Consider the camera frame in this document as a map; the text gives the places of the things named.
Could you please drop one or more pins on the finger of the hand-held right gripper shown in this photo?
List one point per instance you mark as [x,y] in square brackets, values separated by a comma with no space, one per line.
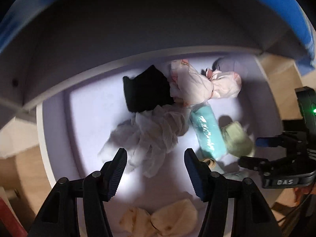
[265,142]
[251,161]

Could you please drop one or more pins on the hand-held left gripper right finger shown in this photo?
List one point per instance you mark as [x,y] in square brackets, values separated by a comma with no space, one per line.
[195,175]

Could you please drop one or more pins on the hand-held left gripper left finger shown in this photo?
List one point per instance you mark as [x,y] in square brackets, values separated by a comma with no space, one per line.
[116,172]

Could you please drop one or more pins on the pale blue cloth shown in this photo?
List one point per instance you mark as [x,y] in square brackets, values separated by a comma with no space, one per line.
[232,175]

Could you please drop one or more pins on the pale green cloth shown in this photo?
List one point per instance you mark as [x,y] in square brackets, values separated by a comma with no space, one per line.
[237,138]

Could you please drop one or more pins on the cream cloth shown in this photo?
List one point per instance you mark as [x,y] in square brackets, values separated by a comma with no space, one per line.
[172,214]

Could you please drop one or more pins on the white gauzy cloth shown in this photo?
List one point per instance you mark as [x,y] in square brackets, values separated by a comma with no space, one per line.
[148,140]

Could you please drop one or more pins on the teal towel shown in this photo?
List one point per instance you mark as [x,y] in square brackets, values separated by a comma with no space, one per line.
[207,130]

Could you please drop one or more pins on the pale pink cloth bundle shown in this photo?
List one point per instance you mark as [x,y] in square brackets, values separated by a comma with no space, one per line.
[227,86]

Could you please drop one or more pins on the white drawer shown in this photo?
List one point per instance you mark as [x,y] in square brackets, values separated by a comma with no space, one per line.
[93,108]

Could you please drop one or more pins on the lilac sock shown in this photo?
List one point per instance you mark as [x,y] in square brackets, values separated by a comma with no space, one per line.
[232,64]

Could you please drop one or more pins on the pink printed cloth roll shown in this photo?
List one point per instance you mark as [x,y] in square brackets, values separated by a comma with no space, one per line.
[192,86]

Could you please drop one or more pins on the dark knit cloth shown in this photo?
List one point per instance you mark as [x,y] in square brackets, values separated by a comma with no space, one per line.
[148,88]

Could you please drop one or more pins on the red cloth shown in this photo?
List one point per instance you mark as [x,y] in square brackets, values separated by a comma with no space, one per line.
[9,214]

